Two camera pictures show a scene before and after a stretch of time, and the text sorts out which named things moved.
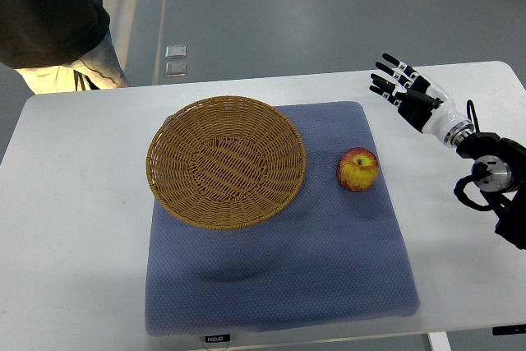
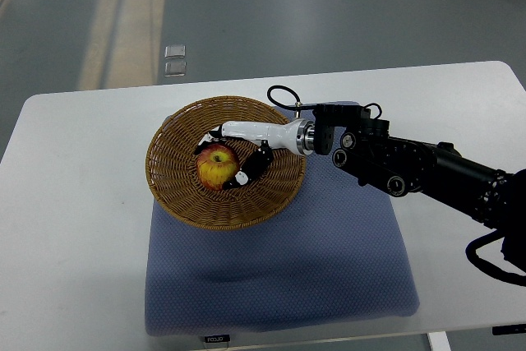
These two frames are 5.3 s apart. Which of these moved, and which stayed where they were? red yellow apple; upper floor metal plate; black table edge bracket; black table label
Moved: red yellow apple
Stayed: upper floor metal plate; black table label; black table edge bracket
